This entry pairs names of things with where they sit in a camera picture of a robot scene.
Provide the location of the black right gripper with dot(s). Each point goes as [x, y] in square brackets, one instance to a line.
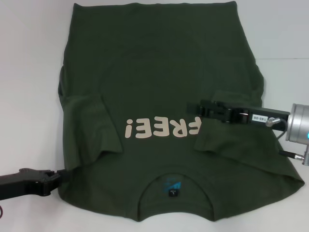
[256, 117]

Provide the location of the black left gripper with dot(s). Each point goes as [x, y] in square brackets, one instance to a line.
[21, 183]

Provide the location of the dark green t-shirt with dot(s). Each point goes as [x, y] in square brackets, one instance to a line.
[149, 72]

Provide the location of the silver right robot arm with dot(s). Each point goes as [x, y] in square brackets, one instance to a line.
[299, 123]

